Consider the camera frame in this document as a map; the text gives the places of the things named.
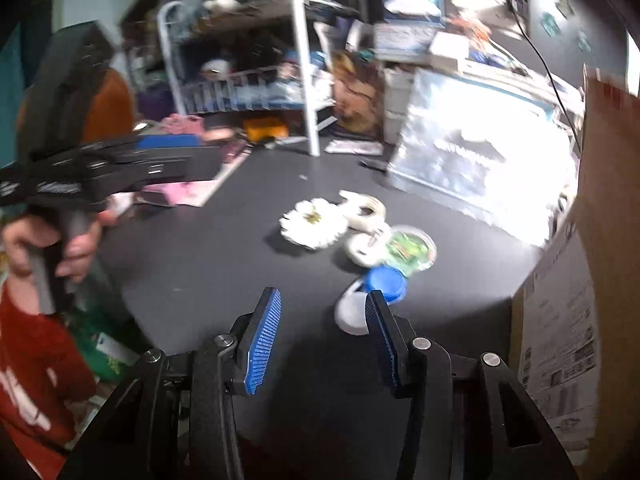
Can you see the blue round lid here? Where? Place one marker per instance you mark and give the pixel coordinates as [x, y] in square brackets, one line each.
[386, 282]

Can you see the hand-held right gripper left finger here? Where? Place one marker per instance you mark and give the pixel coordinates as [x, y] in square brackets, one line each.
[263, 340]

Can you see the orange object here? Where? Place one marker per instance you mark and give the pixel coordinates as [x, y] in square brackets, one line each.
[264, 127]

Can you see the green printed package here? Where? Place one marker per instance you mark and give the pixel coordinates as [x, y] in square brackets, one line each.
[105, 340]

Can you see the pink paper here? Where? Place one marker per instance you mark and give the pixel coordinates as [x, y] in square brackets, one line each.
[185, 190]

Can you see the small white round container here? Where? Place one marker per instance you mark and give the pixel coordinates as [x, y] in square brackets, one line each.
[364, 249]

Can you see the anime character poster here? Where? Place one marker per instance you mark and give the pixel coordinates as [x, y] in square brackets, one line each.
[357, 92]

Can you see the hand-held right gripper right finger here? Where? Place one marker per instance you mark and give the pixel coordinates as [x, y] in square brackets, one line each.
[376, 332]

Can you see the white cup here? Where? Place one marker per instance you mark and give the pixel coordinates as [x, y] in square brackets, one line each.
[351, 312]

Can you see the cardboard box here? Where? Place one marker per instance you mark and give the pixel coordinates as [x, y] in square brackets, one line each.
[575, 280]

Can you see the person's left hand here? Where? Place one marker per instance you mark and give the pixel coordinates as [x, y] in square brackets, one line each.
[30, 240]

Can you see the stack of boxes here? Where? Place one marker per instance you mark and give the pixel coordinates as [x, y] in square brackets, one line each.
[430, 10]

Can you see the large glossy picture box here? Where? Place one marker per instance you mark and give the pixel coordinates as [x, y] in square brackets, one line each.
[465, 155]

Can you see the red sleeved left forearm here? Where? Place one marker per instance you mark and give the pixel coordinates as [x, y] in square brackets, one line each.
[37, 375]

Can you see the white tape roll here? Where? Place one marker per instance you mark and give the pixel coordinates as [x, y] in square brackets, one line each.
[361, 210]

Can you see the white artificial flower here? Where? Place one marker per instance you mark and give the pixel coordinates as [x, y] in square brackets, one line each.
[313, 222]

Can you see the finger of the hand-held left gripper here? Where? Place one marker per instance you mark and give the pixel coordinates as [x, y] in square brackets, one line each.
[165, 157]

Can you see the clear green round container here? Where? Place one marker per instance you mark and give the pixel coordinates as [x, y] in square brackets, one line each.
[409, 250]

